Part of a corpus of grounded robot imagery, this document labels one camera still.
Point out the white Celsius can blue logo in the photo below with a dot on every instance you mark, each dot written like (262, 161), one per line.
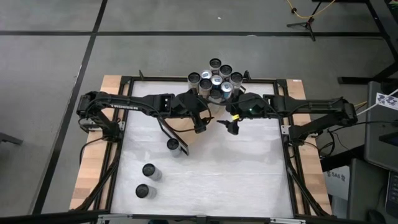
(149, 170)

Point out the black desk frame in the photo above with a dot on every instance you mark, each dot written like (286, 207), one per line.
(383, 25)

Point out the white Celsius can blue band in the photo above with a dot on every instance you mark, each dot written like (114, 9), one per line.
(173, 144)

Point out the black rig beam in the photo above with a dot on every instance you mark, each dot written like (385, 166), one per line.
(46, 217)

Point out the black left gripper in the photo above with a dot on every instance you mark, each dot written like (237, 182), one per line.
(186, 105)

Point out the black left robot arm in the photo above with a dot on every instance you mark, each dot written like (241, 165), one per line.
(130, 102)

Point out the white Celsius can orange logo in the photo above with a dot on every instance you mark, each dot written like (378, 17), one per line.
(194, 77)

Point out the silver can black lid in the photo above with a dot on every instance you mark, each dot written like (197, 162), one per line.
(205, 84)

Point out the grey chair base leg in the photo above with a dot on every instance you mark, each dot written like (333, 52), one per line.
(9, 138)

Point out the dark grey cabinet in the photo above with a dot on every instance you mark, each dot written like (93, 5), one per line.
(367, 189)

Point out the black tripod stand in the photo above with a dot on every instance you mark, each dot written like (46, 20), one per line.
(308, 24)

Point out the blue silver Red Bull can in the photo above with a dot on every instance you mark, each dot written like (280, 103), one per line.
(216, 80)
(206, 74)
(227, 87)

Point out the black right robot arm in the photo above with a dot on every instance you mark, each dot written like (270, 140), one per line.
(311, 104)

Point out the white Celsius Peach Vibe can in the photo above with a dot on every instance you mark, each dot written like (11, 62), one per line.
(215, 63)
(236, 76)
(225, 70)

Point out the white printed box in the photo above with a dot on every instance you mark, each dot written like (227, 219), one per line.
(337, 183)

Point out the white marker tag paper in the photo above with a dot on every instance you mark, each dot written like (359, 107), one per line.
(387, 101)

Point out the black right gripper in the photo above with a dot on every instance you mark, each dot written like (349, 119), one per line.
(252, 107)

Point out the white Celsius Arctic can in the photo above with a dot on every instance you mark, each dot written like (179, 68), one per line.
(142, 190)

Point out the white Celsius can yellow band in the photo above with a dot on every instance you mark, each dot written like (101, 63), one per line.
(215, 93)

